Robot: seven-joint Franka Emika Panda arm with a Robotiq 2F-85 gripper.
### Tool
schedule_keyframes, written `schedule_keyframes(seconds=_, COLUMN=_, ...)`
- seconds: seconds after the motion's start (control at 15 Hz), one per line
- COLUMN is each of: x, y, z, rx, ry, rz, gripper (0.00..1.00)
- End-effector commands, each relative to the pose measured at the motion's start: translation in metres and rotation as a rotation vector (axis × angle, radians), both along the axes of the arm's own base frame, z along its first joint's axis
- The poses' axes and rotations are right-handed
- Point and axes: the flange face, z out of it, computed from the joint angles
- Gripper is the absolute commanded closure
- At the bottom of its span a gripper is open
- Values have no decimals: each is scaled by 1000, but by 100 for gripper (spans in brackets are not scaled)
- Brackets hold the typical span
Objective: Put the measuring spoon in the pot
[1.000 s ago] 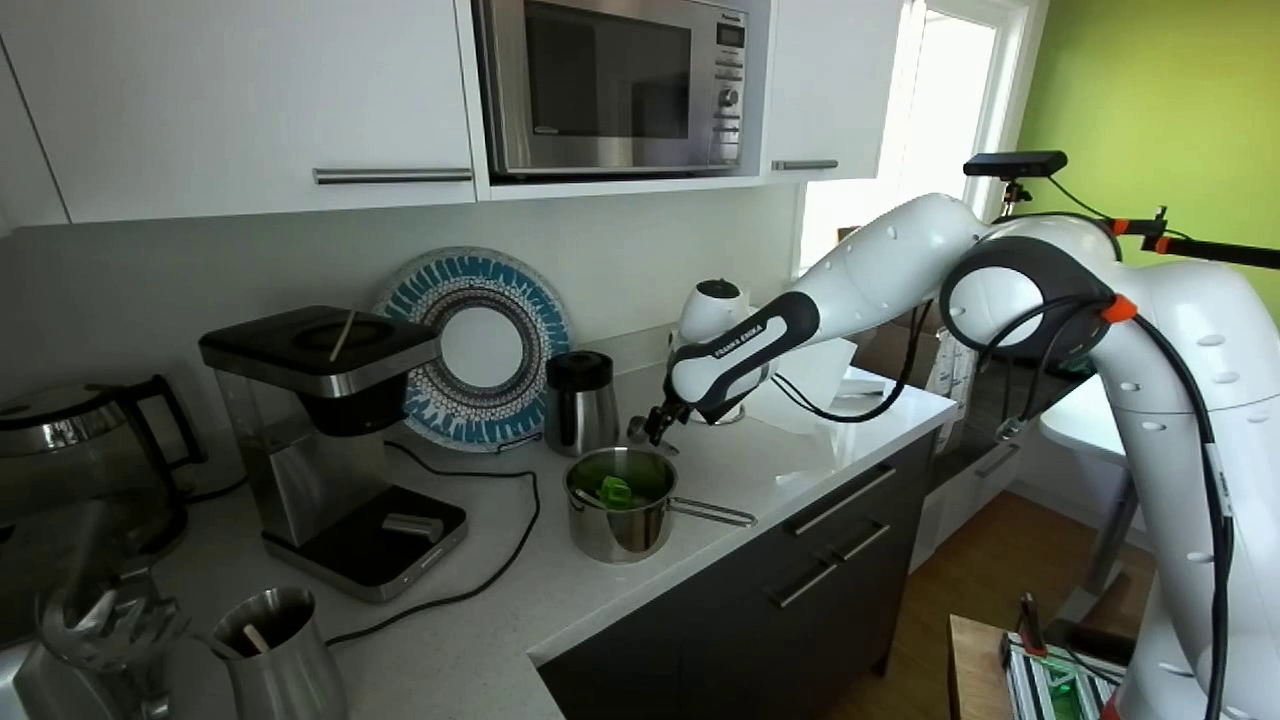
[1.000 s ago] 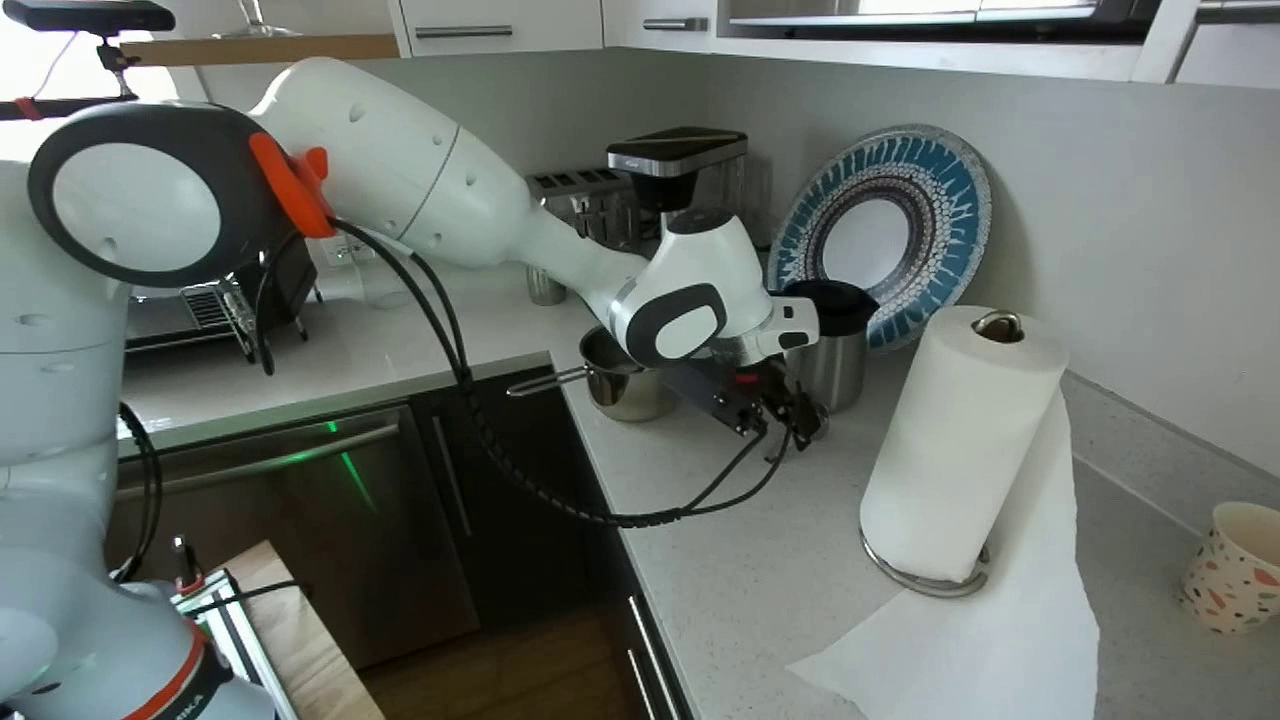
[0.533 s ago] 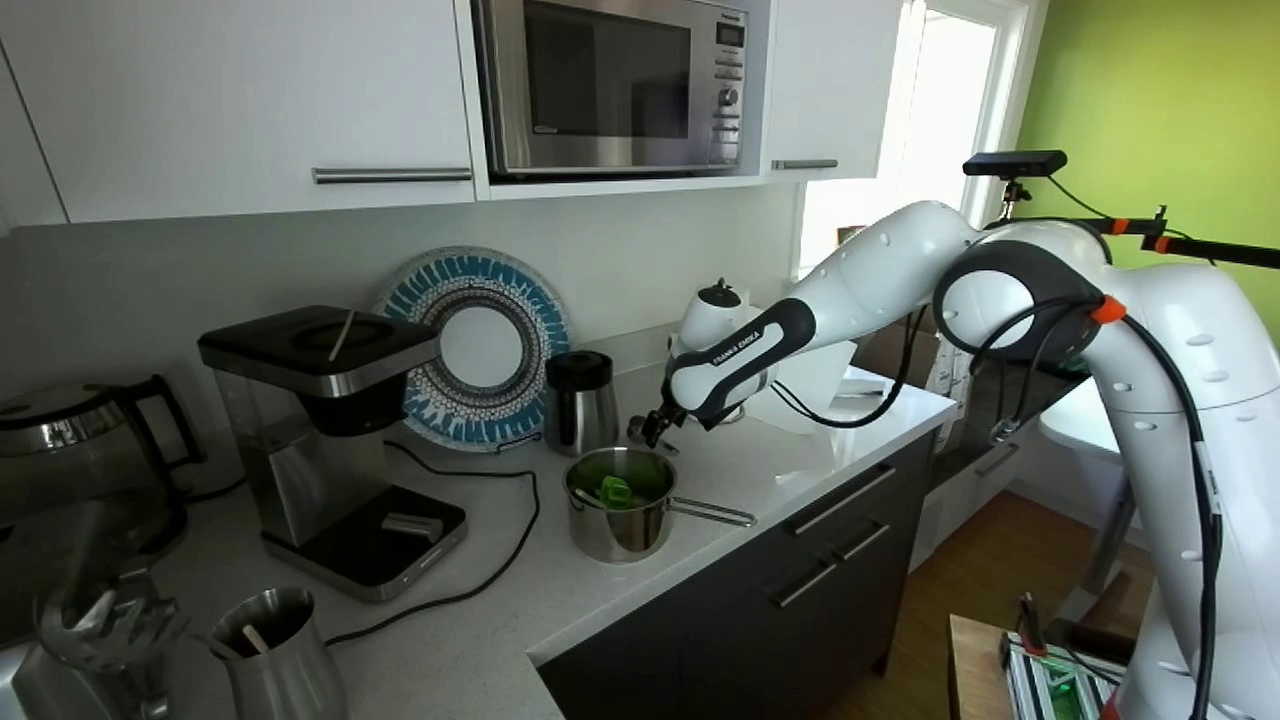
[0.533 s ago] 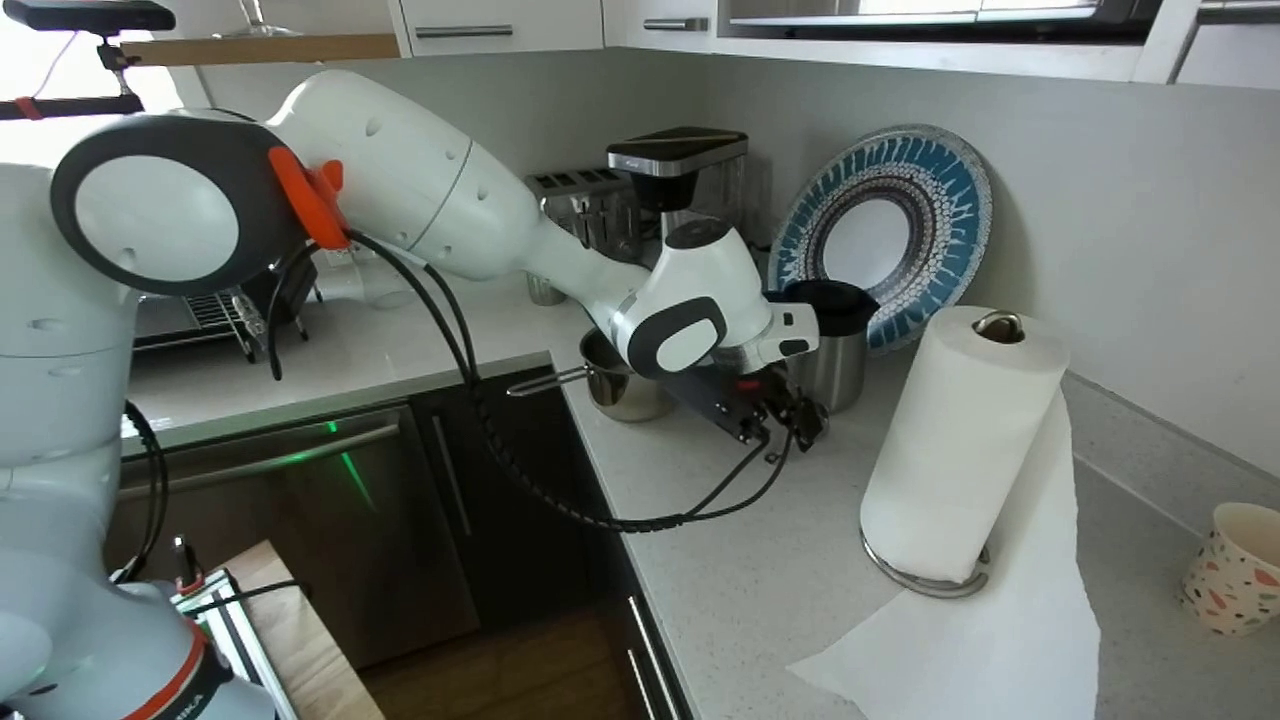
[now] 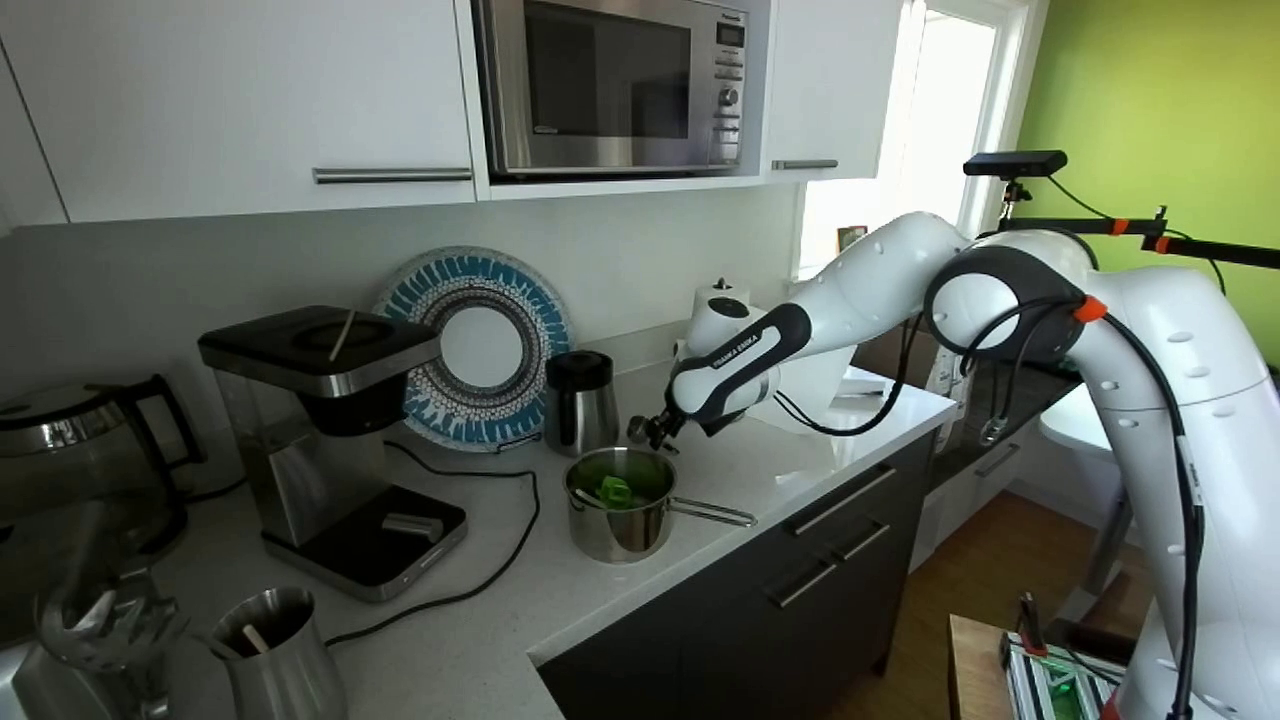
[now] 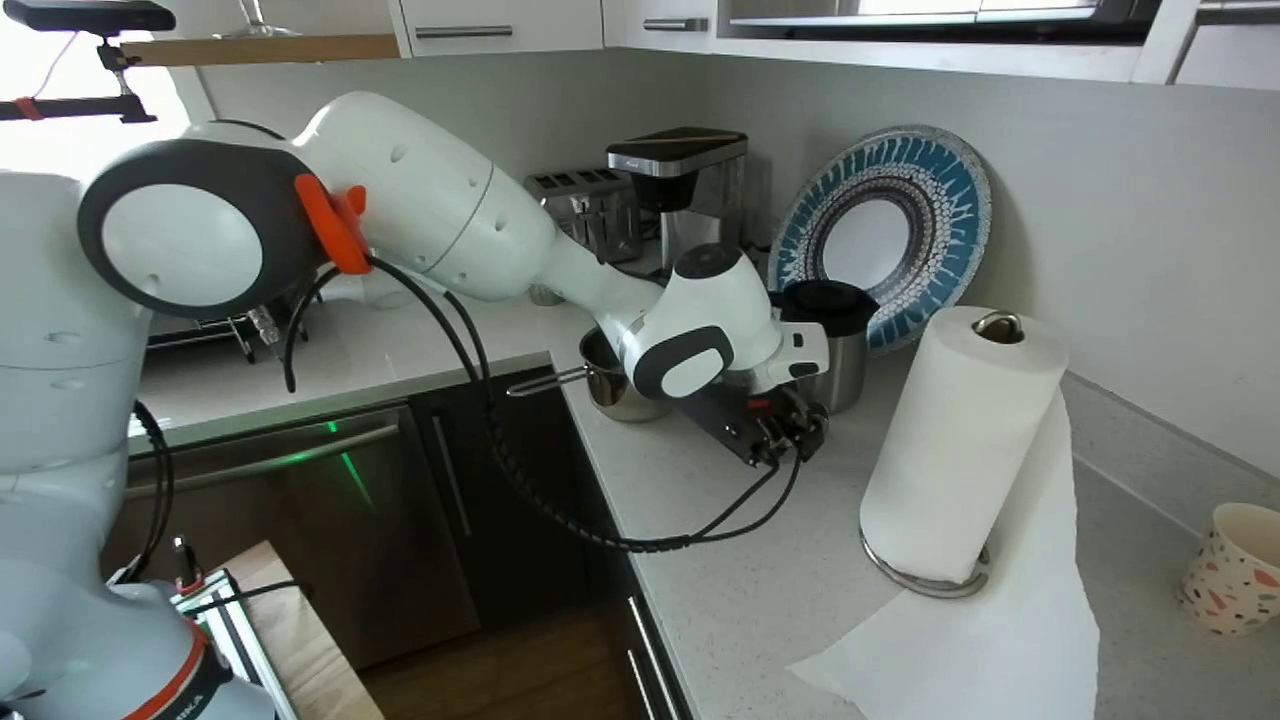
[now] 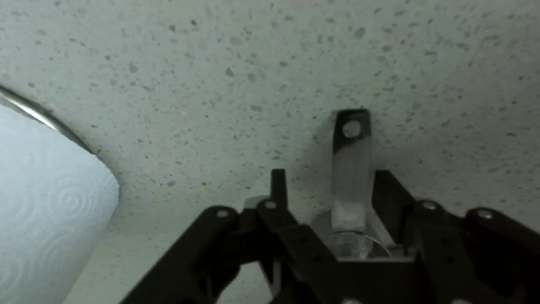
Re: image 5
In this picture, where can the small steel jug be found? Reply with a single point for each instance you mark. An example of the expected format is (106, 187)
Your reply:
(272, 660)

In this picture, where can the black stand boom orange clips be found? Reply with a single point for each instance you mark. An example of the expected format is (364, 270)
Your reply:
(1144, 234)

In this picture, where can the green white box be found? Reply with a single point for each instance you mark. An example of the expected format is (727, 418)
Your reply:
(1062, 682)

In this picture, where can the white side table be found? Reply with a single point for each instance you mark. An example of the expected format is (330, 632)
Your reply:
(1074, 422)

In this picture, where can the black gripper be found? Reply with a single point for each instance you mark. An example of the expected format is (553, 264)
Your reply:
(676, 422)

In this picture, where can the steel canister with black lid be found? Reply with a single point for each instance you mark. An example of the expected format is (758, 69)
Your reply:
(580, 402)

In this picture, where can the stainless steel pot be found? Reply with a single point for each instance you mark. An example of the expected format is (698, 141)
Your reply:
(623, 523)

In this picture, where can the blue white patterned plate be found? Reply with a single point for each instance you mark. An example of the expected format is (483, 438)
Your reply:
(485, 286)

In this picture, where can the large white cabinet door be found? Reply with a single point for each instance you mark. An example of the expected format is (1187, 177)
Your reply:
(253, 93)

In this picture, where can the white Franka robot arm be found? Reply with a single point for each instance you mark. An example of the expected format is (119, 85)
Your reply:
(1201, 402)

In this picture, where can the dark drawer cabinet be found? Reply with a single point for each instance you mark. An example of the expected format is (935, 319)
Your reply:
(694, 652)

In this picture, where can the black silver coffee maker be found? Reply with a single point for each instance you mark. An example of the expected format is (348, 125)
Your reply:
(325, 424)

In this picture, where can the green object inside pot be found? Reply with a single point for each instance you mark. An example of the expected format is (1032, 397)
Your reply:
(612, 488)

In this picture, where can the stainless steel microwave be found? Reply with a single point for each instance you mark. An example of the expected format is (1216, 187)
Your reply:
(623, 83)

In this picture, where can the black electric kettle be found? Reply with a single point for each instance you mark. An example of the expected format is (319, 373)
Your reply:
(85, 460)

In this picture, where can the black camera on stand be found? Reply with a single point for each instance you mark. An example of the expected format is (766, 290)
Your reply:
(1016, 163)

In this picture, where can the narrow white cabinet door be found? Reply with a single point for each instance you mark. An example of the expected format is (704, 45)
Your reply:
(825, 67)

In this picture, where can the clear glass jar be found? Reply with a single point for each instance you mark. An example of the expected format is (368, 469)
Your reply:
(106, 652)

